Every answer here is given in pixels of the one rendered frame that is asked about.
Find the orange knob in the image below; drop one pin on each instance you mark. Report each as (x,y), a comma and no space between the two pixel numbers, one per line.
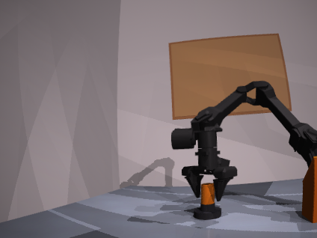
(207,193)

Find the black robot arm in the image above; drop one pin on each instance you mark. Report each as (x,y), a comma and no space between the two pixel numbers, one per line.
(303,138)

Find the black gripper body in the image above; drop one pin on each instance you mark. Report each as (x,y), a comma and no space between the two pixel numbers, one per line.
(208,160)

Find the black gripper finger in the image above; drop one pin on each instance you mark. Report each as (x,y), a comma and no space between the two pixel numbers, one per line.
(220,186)
(195,184)

